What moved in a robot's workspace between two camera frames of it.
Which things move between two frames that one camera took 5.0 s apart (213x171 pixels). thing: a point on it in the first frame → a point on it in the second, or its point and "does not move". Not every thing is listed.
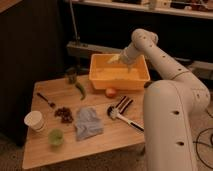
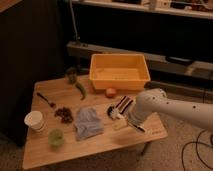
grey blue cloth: [88, 123] does not move
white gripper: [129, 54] → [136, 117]
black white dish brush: [113, 113] does not move
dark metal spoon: [52, 105] does not move
